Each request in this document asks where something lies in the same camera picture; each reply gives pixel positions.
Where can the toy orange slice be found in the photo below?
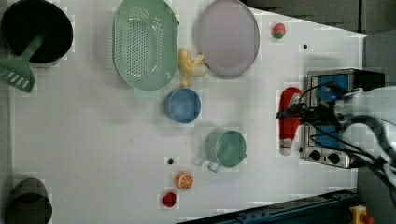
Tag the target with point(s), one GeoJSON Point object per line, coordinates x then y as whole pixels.
{"type": "Point", "coordinates": [184, 180]}

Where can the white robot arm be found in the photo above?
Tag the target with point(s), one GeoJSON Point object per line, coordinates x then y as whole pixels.
{"type": "Point", "coordinates": [373, 109]}

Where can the toy strawberry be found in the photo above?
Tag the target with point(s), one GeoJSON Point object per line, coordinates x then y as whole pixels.
{"type": "Point", "coordinates": [279, 30]}

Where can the red plush ketchup bottle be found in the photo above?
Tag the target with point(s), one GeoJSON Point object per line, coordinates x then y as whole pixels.
{"type": "Point", "coordinates": [287, 125]}

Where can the green mug with handle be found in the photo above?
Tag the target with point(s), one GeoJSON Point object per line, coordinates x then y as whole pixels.
{"type": "Point", "coordinates": [225, 149]}

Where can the blue metal frame rail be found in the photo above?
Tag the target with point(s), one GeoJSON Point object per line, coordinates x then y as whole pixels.
{"type": "Point", "coordinates": [329, 208]}

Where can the blue round bowl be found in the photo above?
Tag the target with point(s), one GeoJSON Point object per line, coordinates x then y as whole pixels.
{"type": "Point", "coordinates": [183, 105]}

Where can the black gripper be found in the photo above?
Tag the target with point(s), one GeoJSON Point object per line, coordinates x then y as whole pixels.
{"type": "Point", "coordinates": [323, 114]}

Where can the green oval colander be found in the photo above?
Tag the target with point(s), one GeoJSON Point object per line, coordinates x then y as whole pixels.
{"type": "Point", "coordinates": [145, 45]}

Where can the red toy tomato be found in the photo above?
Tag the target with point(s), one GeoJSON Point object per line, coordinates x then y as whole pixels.
{"type": "Point", "coordinates": [169, 199]}

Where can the grey cup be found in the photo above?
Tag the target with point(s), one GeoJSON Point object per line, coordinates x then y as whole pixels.
{"type": "Point", "coordinates": [29, 203]}

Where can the silver black toaster oven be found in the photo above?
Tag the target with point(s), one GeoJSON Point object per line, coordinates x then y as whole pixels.
{"type": "Point", "coordinates": [324, 146]}

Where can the black round pot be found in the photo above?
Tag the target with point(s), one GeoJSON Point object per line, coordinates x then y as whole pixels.
{"type": "Point", "coordinates": [26, 19]}

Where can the green slotted spatula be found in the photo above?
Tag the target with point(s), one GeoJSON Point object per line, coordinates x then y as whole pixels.
{"type": "Point", "coordinates": [16, 71]}

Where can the yellow red clamp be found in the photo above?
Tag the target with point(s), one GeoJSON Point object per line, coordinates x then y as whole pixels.
{"type": "Point", "coordinates": [360, 216]}

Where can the yellow peeled toy banana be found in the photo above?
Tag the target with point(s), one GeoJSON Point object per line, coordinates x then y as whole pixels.
{"type": "Point", "coordinates": [189, 67]}

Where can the lilac round plate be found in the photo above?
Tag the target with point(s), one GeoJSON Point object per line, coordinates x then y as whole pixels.
{"type": "Point", "coordinates": [228, 37]}

